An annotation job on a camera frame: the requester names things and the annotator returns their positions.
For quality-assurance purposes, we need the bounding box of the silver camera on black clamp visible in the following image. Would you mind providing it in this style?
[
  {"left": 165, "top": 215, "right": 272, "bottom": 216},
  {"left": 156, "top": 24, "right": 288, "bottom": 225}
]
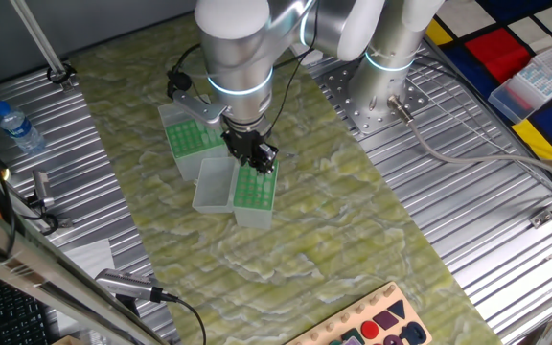
[{"left": 25, "top": 169, "right": 61, "bottom": 236}]

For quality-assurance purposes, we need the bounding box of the aluminium frame beam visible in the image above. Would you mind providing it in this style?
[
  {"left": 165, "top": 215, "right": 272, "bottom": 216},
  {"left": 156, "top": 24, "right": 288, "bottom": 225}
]
[{"left": 0, "top": 191, "right": 170, "bottom": 345}]

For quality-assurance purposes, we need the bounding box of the purple square puzzle piece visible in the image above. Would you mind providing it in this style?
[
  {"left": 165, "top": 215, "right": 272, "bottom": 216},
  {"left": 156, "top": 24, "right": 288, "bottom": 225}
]
[{"left": 372, "top": 310, "right": 401, "bottom": 332}]

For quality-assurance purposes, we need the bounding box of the slanted aluminium pole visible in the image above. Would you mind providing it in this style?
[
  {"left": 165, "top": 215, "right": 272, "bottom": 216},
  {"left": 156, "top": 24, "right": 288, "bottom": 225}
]
[{"left": 10, "top": 0, "right": 74, "bottom": 92}]

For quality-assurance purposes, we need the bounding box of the clear box white tip rack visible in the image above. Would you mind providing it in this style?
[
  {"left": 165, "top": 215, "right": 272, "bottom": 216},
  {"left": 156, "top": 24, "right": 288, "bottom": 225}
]
[{"left": 488, "top": 61, "right": 552, "bottom": 125}]

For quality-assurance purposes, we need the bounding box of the navy triangle puzzle piece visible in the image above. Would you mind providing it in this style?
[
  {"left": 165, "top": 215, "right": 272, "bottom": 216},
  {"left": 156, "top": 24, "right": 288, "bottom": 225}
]
[{"left": 387, "top": 299, "right": 407, "bottom": 320}]

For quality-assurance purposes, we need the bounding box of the clear tip box green rack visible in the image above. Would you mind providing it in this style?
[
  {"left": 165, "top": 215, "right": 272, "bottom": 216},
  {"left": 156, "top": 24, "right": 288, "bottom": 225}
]
[
  {"left": 157, "top": 103, "right": 232, "bottom": 182},
  {"left": 192, "top": 156, "right": 280, "bottom": 230}
]

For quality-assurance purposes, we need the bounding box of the clear water bottle blue cap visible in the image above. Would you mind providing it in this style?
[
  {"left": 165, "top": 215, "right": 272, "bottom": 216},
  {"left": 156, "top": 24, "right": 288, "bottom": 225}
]
[{"left": 0, "top": 99, "right": 47, "bottom": 155}]

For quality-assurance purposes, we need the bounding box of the white paper sheet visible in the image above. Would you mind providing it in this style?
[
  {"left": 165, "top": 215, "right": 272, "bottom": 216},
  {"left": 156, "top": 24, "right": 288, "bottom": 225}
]
[{"left": 62, "top": 238, "right": 117, "bottom": 280}]

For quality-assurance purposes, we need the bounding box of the white power strip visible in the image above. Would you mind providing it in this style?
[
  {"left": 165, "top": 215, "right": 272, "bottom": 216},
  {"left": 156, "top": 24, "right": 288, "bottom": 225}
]
[{"left": 290, "top": 45, "right": 324, "bottom": 67}]

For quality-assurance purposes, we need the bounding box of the teal puzzle piece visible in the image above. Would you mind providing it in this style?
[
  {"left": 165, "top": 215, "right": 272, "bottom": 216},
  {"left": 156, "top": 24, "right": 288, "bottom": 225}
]
[{"left": 340, "top": 327, "right": 366, "bottom": 345}]

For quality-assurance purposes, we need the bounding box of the silver depth camera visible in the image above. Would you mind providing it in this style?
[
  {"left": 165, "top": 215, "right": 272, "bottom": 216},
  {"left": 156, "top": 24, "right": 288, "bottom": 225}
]
[{"left": 94, "top": 267, "right": 165, "bottom": 304}]

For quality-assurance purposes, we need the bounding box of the red circle puzzle piece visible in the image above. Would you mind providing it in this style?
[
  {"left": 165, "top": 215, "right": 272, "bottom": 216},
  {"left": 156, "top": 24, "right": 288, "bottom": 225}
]
[{"left": 360, "top": 319, "right": 380, "bottom": 340}]

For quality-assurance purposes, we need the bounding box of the green marble pattern mat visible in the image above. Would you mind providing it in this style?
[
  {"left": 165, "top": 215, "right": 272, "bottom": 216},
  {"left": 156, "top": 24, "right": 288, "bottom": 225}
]
[{"left": 68, "top": 13, "right": 503, "bottom": 345}]

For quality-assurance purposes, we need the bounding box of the black keyboard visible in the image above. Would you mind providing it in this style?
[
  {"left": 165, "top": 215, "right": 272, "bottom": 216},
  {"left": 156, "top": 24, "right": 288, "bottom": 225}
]
[{"left": 0, "top": 270, "right": 55, "bottom": 345}]

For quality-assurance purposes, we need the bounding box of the colour block patterned mat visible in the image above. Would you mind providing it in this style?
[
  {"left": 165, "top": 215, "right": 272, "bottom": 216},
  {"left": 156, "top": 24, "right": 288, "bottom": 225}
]
[{"left": 424, "top": 0, "right": 552, "bottom": 188}]

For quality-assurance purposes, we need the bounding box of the wooden shape puzzle board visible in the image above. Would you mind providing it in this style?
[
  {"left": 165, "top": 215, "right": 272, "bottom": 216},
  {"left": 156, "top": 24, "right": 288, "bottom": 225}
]
[{"left": 284, "top": 281, "right": 433, "bottom": 345}]

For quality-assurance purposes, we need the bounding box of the black camera cable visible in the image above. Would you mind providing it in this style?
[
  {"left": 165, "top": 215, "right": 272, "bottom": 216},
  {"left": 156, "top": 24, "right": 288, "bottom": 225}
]
[{"left": 160, "top": 291, "right": 209, "bottom": 345}]

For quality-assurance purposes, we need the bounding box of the thick grey robot cable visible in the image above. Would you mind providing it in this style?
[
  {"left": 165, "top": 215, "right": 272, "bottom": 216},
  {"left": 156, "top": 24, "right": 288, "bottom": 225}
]
[{"left": 385, "top": 94, "right": 552, "bottom": 191}]

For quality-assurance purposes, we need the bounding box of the blue rounded puzzle piece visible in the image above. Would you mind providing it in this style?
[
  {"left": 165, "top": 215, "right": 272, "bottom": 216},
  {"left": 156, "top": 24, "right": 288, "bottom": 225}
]
[{"left": 398, "top": 320, "right": 428, "bottom": 345}]

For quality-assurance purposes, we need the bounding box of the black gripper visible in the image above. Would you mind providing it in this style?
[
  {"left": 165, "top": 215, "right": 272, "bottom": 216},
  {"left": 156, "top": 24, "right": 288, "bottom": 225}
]
[{"left": 221, "top": 126, "right": 280, "bottom": 175}]

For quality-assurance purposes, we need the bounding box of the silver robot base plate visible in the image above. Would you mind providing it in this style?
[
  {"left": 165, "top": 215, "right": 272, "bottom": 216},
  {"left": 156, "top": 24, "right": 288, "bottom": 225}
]
[{"left": 321, "top": 57, "right": 430, "bottom": 140}]

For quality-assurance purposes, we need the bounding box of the black pole base clamp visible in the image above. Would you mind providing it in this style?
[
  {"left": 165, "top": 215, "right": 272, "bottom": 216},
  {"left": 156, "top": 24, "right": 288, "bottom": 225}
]
[{"left": 46, "top": 60, "right": 78, "bottom": 92}]

